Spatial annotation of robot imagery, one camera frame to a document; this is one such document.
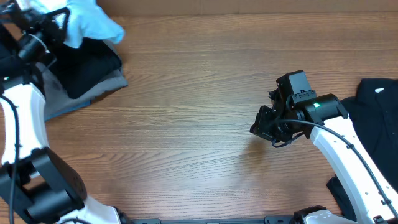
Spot folded grey garment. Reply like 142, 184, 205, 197
40, 40, 129, 121

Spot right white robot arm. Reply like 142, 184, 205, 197
250, 70, 397, 223

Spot light blue printed t-shirt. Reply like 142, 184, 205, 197
30, 0, 125, 49

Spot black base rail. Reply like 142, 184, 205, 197
131, 215, 295, 224

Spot folded black garment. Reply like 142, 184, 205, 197
1, 26, 122, 100

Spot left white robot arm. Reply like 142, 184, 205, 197
1, 1, 129, 223

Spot black garment pile right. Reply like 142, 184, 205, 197
326, 78, 398, 222

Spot folded blue jeans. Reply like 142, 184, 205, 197
44, 100, 91, 121

